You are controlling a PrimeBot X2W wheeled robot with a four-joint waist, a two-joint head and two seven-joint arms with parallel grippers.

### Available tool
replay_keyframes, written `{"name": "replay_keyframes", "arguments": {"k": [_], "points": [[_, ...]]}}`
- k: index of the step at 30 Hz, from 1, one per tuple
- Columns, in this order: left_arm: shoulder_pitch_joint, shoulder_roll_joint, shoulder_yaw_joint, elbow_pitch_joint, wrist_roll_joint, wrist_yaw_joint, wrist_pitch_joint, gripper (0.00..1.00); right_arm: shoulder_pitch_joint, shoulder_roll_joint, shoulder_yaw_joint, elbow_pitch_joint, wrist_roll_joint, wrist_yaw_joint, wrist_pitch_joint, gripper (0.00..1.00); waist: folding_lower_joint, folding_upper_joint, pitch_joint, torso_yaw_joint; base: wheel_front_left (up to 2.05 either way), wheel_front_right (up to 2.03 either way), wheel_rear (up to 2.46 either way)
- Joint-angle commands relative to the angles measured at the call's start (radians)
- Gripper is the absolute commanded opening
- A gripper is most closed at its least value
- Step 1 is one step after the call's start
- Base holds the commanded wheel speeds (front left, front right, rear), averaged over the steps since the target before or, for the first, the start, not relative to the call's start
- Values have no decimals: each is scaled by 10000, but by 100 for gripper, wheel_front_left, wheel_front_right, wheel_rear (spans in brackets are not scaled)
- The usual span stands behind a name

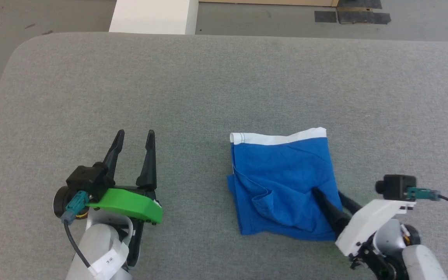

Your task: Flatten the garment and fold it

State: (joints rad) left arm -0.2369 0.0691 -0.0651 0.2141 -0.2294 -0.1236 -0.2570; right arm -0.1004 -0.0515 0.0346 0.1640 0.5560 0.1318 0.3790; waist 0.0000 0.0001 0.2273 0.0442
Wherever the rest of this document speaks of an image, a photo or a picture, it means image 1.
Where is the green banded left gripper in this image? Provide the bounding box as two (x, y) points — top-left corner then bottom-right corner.
(85, 129), (164, 270)

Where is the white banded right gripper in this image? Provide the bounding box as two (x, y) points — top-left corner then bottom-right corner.
(311, 187), (417, 280)

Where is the blue garment with white trim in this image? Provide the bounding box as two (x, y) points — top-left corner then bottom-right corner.
(227, 127), (344, 242)

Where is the grey fabric work surface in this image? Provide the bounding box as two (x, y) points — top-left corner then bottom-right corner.
(0, 31), (448, 280)

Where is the white rectangular pillar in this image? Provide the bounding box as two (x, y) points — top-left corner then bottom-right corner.
(108, 0), (200, 35)

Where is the small black floor tape patch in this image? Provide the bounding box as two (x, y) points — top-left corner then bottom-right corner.
(314, 10), (338, 23)

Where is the long black floor tape patch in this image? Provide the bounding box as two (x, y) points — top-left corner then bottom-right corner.
(336, 7), (391, 25)

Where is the teal plug black left cable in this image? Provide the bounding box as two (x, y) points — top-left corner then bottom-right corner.
(60, 191), (92, 270)

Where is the white label strap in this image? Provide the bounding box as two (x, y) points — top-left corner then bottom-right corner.
(88, 216), (134, 277)

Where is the black tape patch by frame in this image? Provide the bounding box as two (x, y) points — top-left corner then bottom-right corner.
(338, 0), (382, 9)

